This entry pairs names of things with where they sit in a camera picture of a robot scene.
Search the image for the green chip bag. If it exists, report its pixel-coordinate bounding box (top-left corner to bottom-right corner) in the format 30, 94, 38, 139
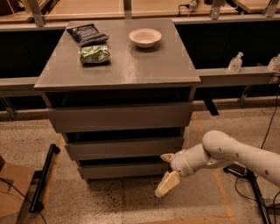
79, 45, 110, 64

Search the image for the white bowl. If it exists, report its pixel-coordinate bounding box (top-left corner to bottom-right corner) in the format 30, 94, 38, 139
129, 28, 162, 48

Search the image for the grey drawer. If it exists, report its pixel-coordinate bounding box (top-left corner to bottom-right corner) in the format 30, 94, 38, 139
66, 136, 184, 160
47, 102, 191, 133
78, 161, 169, 179

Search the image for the grey metal rail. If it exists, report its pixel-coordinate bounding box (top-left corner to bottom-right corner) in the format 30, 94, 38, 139
0, 66, 276, 97

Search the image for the grey drawer cabinet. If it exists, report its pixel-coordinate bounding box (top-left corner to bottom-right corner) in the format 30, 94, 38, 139
42, 19, 195, 169

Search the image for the grey top drawer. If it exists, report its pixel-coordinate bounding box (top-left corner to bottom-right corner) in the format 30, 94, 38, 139
47, 102, 191, 133

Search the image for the black cable right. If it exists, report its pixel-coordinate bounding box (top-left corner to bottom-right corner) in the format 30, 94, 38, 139
234, 84, 280, 224

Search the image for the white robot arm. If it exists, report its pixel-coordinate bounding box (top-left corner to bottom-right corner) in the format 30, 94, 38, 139
155, 130, 280, 197

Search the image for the black cable left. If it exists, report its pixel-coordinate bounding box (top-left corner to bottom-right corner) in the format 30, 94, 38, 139
0, 177, 47, 224

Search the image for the cardboard box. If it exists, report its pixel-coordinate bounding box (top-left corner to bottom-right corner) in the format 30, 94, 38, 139
0, 156, 35, 224

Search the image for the black cable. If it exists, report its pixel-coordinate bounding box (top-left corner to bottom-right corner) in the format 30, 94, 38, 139
234, 84, 280, 224
0, 177, 47, 224

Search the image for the grey middle drawer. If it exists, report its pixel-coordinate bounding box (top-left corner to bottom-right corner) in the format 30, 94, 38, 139
66, 136, 184, 160

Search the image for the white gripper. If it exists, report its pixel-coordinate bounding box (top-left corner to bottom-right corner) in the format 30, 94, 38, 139
155, 150, 194, 197

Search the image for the black bar left floor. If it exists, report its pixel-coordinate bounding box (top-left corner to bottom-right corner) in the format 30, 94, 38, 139
29, 143, 60, 213

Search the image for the blue chip bag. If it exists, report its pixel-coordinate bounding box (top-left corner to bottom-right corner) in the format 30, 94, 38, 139
66, 24, 109, 46

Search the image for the black stand right floor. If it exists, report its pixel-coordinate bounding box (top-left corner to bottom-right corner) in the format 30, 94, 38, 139
223, 164, 280, 224

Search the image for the grey bottom drawer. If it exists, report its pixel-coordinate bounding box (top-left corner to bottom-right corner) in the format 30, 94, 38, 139
78, 161, 169, 179

